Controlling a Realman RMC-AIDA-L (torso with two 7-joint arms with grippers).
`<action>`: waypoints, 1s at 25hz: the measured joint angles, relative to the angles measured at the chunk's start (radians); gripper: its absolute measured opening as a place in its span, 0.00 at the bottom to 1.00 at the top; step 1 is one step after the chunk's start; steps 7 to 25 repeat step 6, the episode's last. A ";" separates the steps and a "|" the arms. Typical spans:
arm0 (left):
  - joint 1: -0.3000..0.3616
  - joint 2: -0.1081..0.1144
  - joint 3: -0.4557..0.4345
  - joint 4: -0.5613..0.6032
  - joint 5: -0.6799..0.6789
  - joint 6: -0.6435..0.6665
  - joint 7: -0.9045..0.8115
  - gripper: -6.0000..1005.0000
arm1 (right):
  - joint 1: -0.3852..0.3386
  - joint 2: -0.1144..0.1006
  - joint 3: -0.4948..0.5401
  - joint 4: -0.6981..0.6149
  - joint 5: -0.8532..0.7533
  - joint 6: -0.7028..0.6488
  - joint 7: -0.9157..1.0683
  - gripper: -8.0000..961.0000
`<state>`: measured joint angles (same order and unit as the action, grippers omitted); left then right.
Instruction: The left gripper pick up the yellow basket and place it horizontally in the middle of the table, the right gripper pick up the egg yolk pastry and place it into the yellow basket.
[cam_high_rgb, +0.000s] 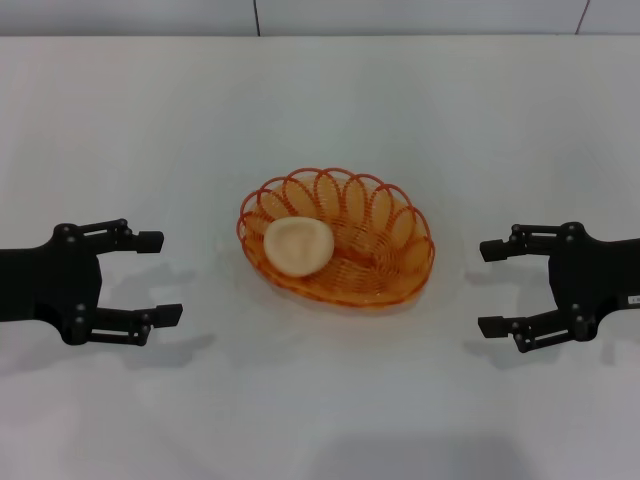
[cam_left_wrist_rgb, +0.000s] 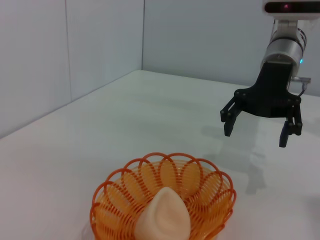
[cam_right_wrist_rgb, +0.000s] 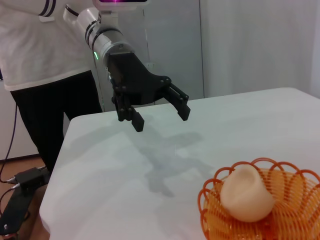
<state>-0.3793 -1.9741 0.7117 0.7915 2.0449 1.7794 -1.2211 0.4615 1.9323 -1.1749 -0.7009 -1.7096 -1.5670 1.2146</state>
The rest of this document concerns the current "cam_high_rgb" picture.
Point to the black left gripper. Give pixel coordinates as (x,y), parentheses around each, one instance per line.
(50,282)

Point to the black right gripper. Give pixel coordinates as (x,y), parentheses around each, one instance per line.
(595,275)

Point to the orange woven plastic basket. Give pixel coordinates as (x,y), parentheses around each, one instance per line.
(370,260)

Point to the round cream bun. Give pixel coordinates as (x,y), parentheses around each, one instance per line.
(297,247)

